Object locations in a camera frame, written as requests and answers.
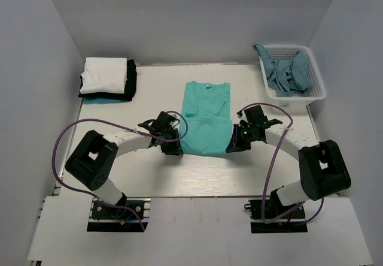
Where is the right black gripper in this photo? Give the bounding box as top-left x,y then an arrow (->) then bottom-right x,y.
227,123 -> 257,153

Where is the teal green t shirt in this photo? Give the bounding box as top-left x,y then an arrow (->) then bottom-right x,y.
180,81 -> 233,156

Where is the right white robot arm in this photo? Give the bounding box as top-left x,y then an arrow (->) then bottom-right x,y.
226,103 -> 351,224

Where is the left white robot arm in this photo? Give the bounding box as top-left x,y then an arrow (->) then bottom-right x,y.
65,111 -> 183,217

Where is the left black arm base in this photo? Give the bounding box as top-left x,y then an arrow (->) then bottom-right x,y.
87,198 -> 151,233

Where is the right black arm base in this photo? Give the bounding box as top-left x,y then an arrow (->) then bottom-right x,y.
244,198 -> 309,234

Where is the folded black t shirt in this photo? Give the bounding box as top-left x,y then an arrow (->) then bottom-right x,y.
78,59 -> 137,102

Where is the grey blue crumpled t shirt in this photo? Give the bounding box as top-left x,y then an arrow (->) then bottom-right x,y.
253,44 -> 314,97

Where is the white plastic basket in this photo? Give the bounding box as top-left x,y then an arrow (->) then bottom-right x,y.
259,44 -> 326,107

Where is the folded teal t shirt bottom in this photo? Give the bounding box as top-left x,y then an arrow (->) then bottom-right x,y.
83,98 -> 123,104

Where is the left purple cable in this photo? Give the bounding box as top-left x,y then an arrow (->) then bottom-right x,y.
53,110 -> 189,231

